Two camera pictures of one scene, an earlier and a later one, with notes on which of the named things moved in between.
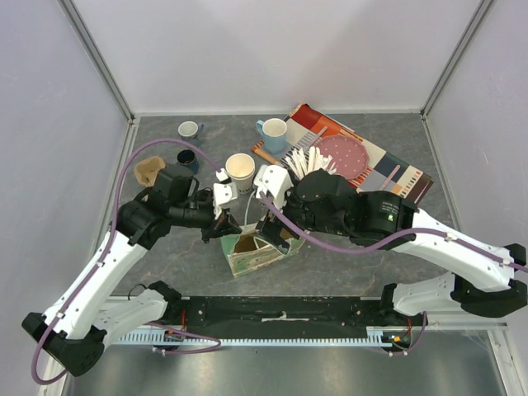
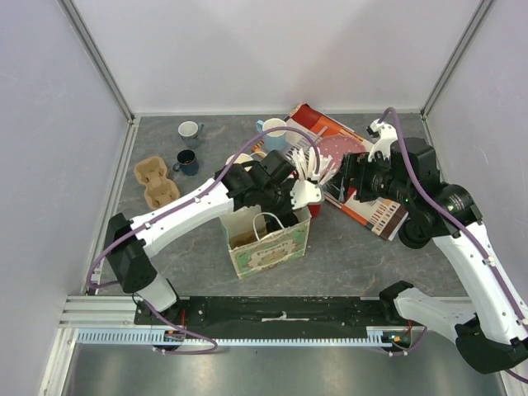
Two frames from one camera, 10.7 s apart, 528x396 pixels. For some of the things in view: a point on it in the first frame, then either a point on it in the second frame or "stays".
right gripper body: (271, 227) → (351, 177)
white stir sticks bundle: (315, 161) stays
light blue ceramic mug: (274, 131) stays
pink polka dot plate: (349, 156) stays
